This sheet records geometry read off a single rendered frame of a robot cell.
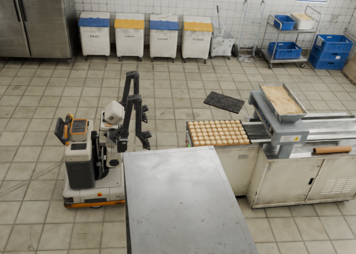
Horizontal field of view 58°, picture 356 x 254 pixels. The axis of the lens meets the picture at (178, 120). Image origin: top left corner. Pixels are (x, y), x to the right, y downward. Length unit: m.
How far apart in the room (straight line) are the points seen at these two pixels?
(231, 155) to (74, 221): 1.78
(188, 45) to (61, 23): 2.33
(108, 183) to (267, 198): 1.74
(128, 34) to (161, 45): 0.66
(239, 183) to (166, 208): 2.33
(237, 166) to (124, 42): 3.67
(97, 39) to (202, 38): 1.97
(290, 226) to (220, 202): 2.47
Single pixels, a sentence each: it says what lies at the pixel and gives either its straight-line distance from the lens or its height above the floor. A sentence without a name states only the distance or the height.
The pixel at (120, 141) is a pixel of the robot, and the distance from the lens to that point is 3.25.
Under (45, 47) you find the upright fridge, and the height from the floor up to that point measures 0.38.
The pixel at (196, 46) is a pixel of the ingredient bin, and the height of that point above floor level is 0.38.
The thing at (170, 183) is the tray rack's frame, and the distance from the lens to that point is 1.51.
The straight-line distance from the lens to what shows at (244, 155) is 3.38.
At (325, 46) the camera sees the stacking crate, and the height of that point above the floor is 0.51.
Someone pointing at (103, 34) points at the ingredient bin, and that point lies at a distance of 6.26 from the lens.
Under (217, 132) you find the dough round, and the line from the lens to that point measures 3.27.
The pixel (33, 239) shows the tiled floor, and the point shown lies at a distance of 3.67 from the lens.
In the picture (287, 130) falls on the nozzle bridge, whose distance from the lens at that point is 3.10.
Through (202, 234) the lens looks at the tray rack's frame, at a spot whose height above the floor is 1.82.
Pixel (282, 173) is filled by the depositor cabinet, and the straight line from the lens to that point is 3.49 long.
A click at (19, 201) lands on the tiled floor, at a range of 4.01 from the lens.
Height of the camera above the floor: 2.95
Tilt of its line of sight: 37 degrees down
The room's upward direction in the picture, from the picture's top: 5 degrees clockwise
